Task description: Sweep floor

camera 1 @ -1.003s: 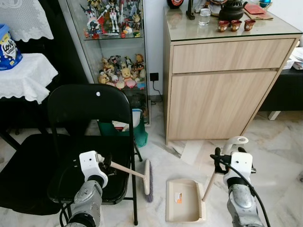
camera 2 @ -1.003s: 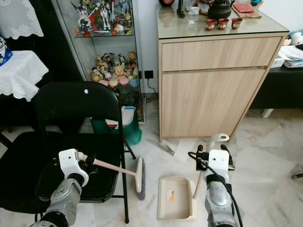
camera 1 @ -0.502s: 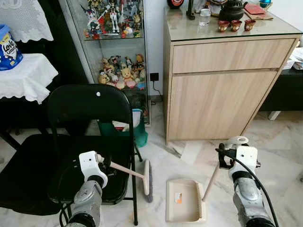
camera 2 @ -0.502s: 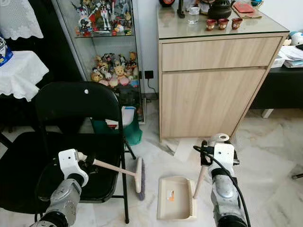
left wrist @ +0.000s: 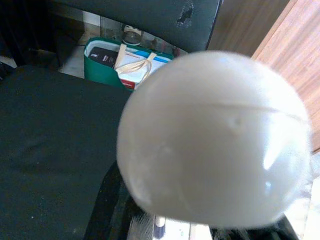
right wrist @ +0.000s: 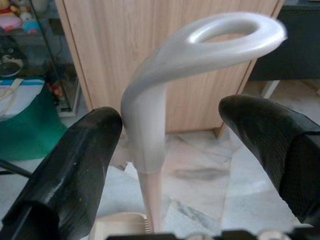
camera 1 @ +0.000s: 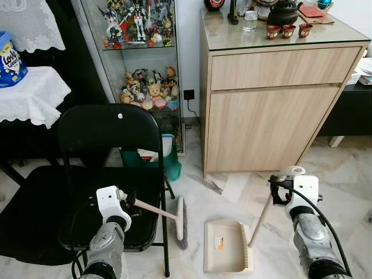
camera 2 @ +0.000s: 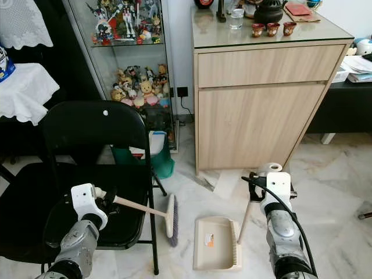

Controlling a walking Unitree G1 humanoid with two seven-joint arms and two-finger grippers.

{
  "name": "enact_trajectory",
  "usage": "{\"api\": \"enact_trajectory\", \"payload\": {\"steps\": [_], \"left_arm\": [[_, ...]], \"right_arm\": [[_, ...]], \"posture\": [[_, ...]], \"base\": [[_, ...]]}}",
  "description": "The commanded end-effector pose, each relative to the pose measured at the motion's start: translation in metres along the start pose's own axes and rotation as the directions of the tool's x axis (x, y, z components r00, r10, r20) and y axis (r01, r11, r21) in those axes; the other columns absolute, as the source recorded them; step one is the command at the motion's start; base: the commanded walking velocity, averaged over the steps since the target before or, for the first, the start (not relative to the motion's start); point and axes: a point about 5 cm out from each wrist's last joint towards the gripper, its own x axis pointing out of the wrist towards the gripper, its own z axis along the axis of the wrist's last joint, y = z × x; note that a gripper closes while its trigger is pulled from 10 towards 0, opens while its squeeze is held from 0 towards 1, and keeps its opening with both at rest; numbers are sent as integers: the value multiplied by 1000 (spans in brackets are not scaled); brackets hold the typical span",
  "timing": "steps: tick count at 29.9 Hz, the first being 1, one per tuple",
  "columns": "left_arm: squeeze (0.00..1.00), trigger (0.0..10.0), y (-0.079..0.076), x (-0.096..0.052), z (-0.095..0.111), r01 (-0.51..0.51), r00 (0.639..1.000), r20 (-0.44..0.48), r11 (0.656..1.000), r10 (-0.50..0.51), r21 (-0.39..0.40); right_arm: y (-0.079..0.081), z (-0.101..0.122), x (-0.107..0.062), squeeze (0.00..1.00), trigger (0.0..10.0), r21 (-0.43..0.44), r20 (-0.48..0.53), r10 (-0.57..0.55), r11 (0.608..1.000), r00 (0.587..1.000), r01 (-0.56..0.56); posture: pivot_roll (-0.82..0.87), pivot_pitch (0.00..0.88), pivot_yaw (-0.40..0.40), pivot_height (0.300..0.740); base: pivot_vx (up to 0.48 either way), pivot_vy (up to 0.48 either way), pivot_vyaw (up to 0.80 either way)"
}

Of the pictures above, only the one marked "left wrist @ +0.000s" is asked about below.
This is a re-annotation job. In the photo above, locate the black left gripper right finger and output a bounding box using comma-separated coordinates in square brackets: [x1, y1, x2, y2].
[209, 216, 305, 240]

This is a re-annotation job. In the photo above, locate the black box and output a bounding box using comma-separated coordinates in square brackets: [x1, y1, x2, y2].
[88, 46, 120, 70]

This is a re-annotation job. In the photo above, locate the glass jar with lid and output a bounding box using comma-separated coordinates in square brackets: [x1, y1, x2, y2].
[121, 24, 142, 46]

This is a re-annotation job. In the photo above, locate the black office chair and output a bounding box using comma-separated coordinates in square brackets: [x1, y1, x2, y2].
[0, 0, 222, 240]

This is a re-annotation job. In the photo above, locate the white and blue box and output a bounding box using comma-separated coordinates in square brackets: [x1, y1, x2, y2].
[116, 48, 173, 76]

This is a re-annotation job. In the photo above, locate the white and red box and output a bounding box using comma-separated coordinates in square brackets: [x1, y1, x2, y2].
[117, 69, 151, 91]

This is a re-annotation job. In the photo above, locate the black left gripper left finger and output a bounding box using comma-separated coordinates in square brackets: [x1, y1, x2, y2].
[113, 197, 156, 240]

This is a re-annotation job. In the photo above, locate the reddish wood panel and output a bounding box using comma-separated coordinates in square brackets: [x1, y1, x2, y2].
[208, 0, 320, 153]

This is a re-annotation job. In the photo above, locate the green paper bag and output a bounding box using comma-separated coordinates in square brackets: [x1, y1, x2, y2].
[83, 36, 176, 92]

